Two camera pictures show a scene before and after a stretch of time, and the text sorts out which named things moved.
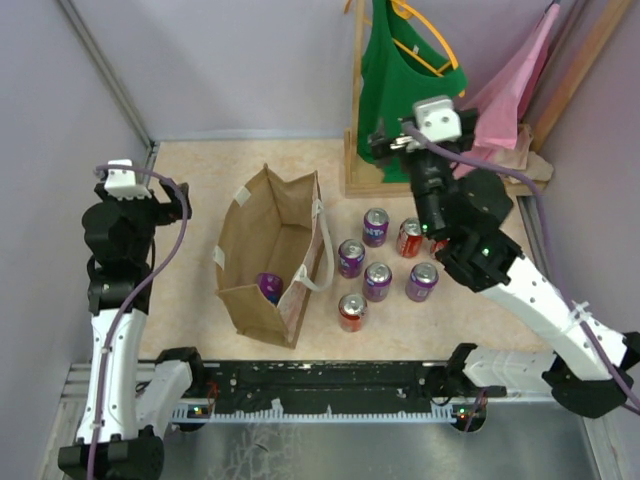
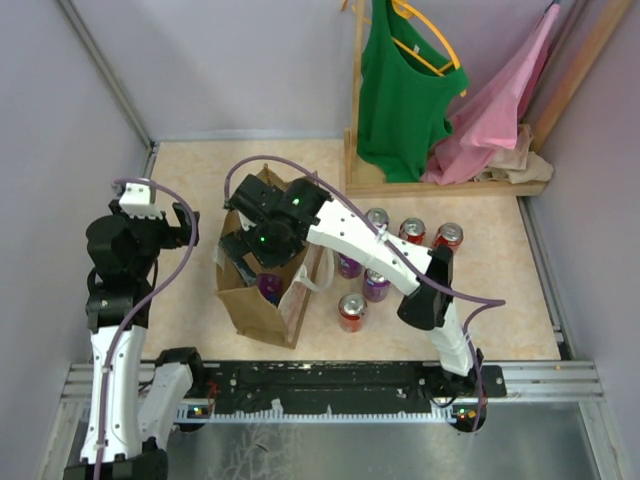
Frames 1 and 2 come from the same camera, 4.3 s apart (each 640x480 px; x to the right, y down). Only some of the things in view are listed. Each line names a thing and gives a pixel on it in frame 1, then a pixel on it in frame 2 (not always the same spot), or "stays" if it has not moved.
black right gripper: (396, 149) to (237, 245)
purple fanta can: (350, 258) stays
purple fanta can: (377, 281) stays
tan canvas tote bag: (275, 250) stays
